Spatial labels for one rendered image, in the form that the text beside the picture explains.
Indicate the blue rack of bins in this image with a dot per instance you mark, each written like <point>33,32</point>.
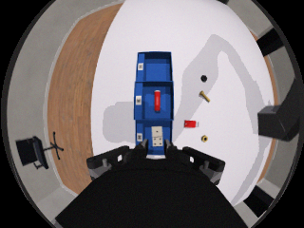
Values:
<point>154,72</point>

